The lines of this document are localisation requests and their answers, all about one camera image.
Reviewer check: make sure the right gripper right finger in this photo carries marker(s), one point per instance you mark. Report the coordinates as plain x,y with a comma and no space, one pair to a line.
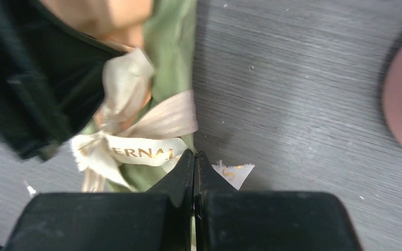
228,219

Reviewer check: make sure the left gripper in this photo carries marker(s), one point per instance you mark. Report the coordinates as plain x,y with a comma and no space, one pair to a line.
50,79

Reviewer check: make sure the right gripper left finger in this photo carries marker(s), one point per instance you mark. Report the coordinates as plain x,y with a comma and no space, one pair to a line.
158,219

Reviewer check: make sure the cream printed ribbon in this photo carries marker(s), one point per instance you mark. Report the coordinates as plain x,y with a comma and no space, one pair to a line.
155,139

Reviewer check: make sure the green orange flower bouquet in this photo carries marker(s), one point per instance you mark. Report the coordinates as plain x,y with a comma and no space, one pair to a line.
164,30

